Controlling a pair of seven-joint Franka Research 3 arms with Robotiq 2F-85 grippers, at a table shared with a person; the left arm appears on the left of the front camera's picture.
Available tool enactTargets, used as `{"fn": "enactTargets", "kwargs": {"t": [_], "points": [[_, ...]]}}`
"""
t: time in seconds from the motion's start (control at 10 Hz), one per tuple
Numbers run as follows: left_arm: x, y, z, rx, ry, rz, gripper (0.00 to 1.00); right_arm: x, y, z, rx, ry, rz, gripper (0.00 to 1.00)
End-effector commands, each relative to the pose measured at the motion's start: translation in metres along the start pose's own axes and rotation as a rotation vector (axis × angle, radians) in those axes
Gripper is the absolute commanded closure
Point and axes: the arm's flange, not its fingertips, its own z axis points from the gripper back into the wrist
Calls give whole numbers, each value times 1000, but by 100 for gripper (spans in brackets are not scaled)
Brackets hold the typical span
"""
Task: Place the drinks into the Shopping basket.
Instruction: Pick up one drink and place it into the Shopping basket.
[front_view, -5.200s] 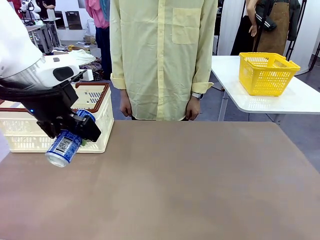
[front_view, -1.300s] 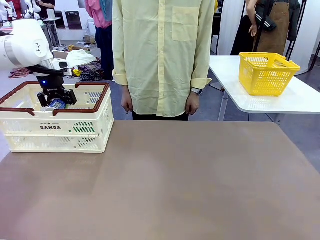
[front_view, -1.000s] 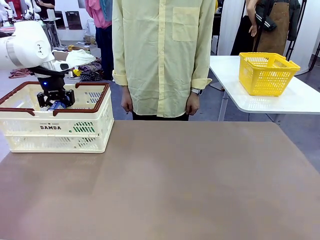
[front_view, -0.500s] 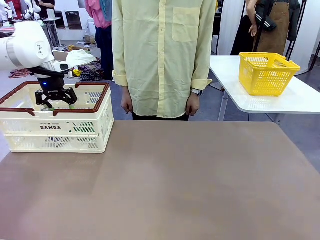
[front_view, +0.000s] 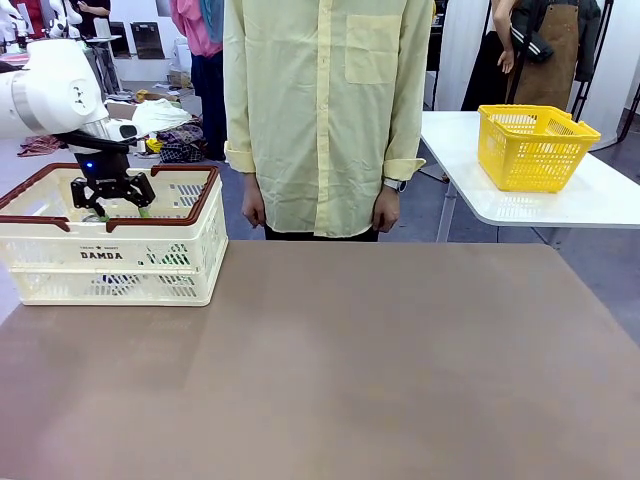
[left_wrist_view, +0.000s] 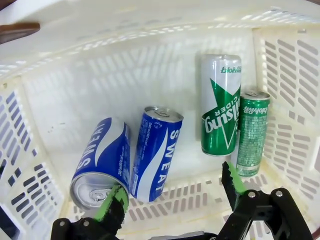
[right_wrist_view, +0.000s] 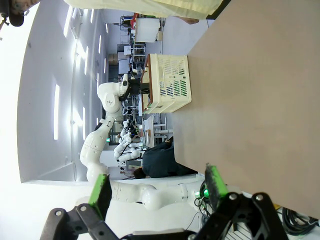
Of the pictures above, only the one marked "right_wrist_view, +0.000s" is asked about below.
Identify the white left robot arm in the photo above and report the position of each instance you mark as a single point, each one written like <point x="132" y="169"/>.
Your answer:
<point x="110" y="100"/>

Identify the white partition board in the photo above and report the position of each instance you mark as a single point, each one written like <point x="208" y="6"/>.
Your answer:
<point x="147" y="30"/>

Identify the cream plastic shopping basket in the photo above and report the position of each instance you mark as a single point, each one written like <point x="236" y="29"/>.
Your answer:
<point x="157" y="75"/>

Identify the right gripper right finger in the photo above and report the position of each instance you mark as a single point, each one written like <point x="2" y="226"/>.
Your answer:
<point x="216" y="186"/>

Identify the person in dark shirt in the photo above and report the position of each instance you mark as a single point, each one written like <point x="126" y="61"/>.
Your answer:
<point x="160" y="160"/>

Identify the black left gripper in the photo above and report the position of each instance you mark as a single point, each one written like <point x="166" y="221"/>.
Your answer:
<point x="133" y="87"/>

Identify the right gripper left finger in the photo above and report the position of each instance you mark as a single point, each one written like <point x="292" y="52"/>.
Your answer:
<point x="97" y="192"/>

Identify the ceiling light panel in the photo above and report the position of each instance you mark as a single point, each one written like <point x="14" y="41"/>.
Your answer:
<point x="57" y="112"/>

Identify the person's left hand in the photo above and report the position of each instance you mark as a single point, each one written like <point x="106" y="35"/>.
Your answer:
<point x="192" y="21"/>

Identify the white background robot arms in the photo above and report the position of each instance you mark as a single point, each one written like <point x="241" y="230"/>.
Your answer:
<point x="125" y="150"/>

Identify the person in yellow shirt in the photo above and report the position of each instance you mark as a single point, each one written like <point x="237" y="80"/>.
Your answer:
<point x="150" y="7"/>

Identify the black cap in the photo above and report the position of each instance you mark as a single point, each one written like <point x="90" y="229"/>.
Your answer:
<point x="15" y="18"/>

